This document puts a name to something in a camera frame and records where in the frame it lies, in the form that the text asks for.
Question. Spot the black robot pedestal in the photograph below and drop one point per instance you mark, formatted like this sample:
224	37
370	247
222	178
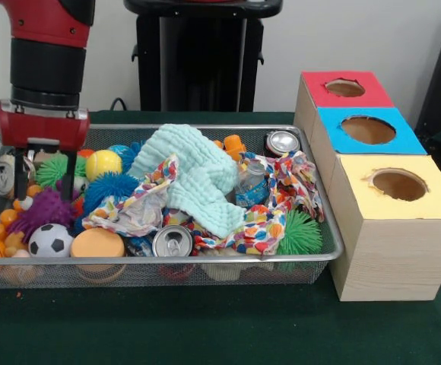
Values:
148	57

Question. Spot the orange foam cylinder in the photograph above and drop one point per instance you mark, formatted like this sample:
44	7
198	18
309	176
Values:
97	243

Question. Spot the mint green knitted cloth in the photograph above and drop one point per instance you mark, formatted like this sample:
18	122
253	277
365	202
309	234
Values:
190	159

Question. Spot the colourful dotted cloth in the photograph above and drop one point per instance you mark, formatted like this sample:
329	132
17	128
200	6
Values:
258	232

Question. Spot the silver drink can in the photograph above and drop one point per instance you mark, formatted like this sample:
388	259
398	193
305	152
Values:
173	241

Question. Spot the wooden box with three holes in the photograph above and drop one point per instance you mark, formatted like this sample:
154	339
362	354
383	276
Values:
395	258

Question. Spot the blue spiky ball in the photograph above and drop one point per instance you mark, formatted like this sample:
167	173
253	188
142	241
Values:
106	186

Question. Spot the green spiky ball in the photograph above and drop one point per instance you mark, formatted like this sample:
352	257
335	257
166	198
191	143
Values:
53	169

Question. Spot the purple spiky toy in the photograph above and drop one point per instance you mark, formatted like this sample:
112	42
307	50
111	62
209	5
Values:
47	213

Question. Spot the yellow tennis ball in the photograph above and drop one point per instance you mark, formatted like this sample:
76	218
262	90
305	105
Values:
103	164

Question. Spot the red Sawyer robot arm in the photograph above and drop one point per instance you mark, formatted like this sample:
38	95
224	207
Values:
45	61

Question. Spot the small soccer ball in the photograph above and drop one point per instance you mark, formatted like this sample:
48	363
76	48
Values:
50	239

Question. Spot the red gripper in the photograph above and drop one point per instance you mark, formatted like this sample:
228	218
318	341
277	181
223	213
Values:
42	127

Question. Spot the shallow metal mesh bin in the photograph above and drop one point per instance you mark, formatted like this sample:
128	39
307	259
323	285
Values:
91	261

